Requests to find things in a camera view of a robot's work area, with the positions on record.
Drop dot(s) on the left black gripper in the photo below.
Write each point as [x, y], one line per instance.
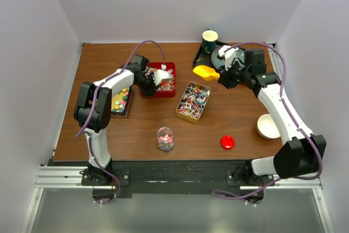
[150, 91]

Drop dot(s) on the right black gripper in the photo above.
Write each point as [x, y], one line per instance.
[224, 78]

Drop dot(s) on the red tin swirl lollipops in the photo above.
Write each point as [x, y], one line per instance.
[167, 89]

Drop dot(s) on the yellow plastic scoop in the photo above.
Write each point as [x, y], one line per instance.
[206, 73]

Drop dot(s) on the tin of star candies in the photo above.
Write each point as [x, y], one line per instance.
[120, 103]

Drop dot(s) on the gold tin of lollipops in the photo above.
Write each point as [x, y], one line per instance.
[193, 102]

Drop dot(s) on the clear plastic jar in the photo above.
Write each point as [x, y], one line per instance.
[165, 139]

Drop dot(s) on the red jar lid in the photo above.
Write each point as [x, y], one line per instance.
[227, 142]

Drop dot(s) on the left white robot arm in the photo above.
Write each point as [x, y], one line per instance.
[93, 111]

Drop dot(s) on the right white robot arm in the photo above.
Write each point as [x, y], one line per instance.
[302, 150]

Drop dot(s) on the dark teal plate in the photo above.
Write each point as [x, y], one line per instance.
[217, 62]

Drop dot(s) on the dark green paper cup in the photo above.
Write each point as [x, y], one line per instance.
[209, 38]

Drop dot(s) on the white bowl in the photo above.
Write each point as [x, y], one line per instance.
[267, 128]

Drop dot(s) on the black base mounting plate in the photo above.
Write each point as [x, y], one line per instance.
[184, 177]

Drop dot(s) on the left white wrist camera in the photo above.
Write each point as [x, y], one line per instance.
[161, 75]

